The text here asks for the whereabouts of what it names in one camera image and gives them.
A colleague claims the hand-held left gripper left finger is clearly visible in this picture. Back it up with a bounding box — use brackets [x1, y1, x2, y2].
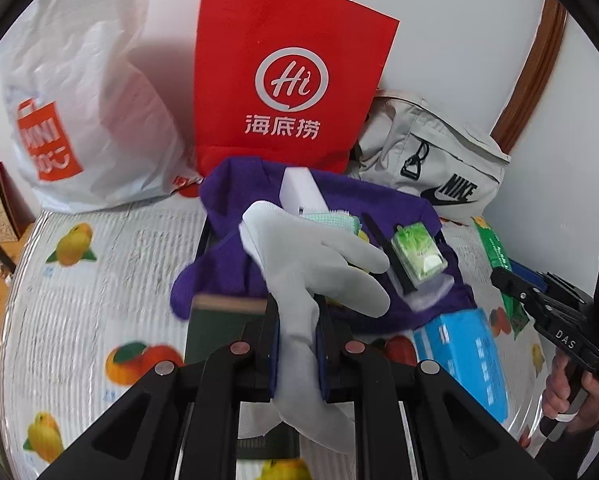
[36, 295, 280, 480]

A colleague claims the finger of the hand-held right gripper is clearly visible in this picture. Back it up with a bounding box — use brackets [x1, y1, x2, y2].
[490, 266, 599, 373]
[508, 258, 596, 307]

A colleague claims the white plastic shopping bag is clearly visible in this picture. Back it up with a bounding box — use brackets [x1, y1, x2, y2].
[1, 0, 203, 212]

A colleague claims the beige sling bag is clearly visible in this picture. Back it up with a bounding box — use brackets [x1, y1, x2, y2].
[352, 88, 511, 227]

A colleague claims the purple towel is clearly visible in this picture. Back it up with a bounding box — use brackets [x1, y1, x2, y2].
[170, 156, 478, 337]

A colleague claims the green tissue pack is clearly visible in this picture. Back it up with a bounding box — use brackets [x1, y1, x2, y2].
[390, 222, 449, 289]

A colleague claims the red paper bag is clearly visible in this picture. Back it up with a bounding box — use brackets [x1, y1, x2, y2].
[194, 0, 401, 179]

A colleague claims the wooden door frame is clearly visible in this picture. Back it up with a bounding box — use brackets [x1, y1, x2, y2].
[488, 0, 569, 157]

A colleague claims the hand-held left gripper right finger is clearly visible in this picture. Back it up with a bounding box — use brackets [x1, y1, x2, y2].
[313, 294, 553, 480]

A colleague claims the dark green tin box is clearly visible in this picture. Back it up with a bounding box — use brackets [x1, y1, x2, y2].
[185, 219, 303, 461]

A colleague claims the small red white packet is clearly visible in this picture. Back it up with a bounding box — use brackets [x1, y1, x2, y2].
[171, 175, 201, 198]

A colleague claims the pale green mesh scrubber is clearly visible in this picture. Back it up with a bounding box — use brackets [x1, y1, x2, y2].
[299, 207, 362, 237]

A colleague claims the white sponge block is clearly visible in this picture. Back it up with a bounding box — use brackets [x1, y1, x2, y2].
[278, 167, 331, 217]

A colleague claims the white fabric glove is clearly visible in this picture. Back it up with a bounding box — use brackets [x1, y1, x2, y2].
[238, 200, 393, 456]

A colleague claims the fruit print tablecloth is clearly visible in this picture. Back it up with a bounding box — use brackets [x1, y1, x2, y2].
[0, 199, 580, 480]

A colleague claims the green packet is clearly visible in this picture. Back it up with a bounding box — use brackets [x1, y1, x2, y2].
[472, 216, 529, 339]

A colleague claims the blue packet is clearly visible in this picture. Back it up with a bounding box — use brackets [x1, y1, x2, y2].
[413, 308, 509, 424]

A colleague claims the person's right hand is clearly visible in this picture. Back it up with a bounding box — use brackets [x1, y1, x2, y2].
[541, 354, 599, 432]

